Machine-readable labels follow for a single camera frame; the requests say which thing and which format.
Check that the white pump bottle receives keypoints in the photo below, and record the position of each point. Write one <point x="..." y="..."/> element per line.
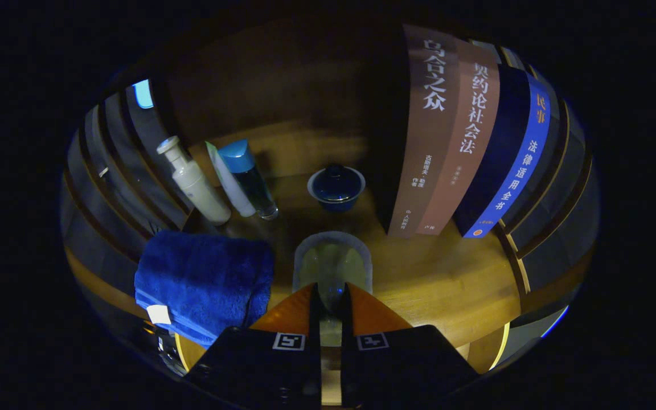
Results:
<point x="197" y="188"/>

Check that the dark brown book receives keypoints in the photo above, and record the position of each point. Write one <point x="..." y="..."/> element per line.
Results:
<point x="425" y="142"/>

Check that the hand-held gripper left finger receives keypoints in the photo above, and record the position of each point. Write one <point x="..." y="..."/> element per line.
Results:
<point x="259" y="364"/>

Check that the brown wooden cabinet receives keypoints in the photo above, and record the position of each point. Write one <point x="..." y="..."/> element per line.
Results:
<point x="305" y="85"/>

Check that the blue lidded teacup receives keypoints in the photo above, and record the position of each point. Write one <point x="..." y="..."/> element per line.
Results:
<point x="336" y="188"/>

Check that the wooden countertop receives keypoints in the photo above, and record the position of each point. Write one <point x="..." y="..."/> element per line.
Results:
<point x="447" y="285"/>

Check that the teal capped bottle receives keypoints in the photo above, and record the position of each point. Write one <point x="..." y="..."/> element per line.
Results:
<point x="240" y="156"/>

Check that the blue folded towel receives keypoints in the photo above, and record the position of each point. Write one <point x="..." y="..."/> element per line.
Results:
<point x="203" y="279"/>

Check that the light brown book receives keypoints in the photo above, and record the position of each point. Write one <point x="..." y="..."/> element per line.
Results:
<point x="470" y="142"/>

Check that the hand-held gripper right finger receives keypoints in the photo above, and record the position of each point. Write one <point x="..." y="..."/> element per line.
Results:
<point x="402" y="364"/>

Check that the blue book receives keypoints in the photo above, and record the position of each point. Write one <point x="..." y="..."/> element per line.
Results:
<point x="521" y="165"/>

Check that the white green tube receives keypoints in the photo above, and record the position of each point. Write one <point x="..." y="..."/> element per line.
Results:
<point x="231" y="185"/>

